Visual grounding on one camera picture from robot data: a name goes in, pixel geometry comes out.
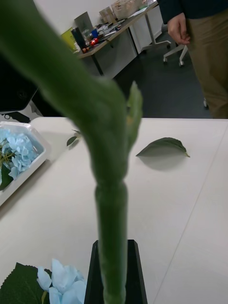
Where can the cluttered workshop desk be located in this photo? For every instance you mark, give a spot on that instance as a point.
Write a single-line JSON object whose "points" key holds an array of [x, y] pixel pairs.
{"points": [[118, 42]]}

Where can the pale blue artificial flower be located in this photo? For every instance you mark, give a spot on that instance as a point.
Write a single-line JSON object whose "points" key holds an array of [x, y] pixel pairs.
{"points": [[20, 152], [64, 282]]}

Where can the shallow white box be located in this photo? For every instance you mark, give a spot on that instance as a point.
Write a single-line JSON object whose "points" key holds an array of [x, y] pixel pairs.
{"points": [[35, 152]]}

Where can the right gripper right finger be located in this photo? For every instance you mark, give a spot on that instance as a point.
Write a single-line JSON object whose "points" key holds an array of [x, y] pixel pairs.
{"points": [[135, 278]]}

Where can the large loose green leaf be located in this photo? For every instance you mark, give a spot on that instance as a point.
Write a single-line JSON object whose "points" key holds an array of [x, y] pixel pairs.
{"points": [[164, 147]]}

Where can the green-stemmed artificial flower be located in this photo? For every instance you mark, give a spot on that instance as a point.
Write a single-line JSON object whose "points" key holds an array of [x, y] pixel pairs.
{"points": [[104, 133]]}

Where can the yellow-green box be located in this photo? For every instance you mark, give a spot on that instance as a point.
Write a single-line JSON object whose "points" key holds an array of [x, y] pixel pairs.
{"points": [[67, 39]]}

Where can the person's hand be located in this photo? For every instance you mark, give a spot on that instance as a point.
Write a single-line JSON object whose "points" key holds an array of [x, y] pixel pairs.
{"points": [[178, 29]]}

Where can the small black tool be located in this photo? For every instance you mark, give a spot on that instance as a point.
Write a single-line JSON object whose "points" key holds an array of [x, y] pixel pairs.
{"points": [[16, 116]]}

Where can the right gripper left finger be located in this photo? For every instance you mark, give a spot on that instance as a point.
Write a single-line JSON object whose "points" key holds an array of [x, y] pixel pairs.
{"points": [[93, 280]]}

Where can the small loose green leaf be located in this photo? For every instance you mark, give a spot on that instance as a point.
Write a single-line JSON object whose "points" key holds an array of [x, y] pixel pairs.
{"points": [[71, 140]]}

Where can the black flask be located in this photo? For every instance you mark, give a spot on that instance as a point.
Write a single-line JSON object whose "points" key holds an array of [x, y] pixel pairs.
{"points": [[78, 39]]}

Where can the large black screen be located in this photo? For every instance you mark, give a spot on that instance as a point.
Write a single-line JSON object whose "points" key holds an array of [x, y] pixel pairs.
{"points": [[14, 88]]}

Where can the person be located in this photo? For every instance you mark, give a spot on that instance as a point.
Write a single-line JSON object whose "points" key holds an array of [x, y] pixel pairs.
{"points": [[211, 66]]}

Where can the white wheeled chair base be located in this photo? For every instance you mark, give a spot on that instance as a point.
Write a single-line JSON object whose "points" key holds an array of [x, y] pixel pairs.
{"points": [[177, 53]]}

